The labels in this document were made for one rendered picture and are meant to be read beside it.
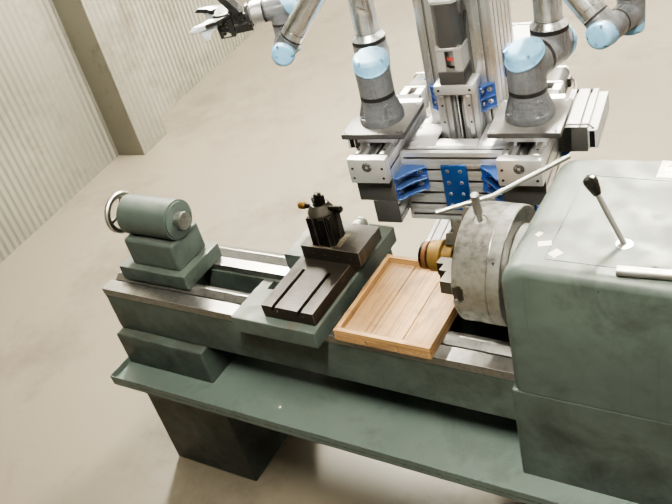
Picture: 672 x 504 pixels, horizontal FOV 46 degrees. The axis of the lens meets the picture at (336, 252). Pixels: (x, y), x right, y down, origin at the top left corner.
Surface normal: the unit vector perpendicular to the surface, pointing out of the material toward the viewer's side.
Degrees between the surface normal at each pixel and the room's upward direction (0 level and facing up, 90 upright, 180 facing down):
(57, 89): 90
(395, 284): 0
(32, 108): 90
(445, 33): 90
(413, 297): 0
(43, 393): 0
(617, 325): 90
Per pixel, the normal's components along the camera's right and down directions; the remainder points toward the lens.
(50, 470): -0.22, -0.80
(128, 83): 0.90, 0.06
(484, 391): -0.47, 0.59
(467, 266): -0.52, 0.07
